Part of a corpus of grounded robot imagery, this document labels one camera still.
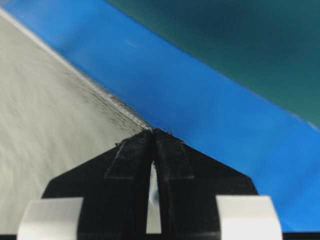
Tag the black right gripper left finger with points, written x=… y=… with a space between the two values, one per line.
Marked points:
x=105 y=198

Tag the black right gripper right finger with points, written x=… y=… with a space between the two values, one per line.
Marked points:
x=203 y=199

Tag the green backdrop sheet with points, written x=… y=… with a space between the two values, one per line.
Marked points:
x=271 y=47

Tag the large grey towel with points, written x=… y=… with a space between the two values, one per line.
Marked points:
x=52 y=119

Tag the blue table cloth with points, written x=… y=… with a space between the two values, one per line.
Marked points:
x=173 y=90

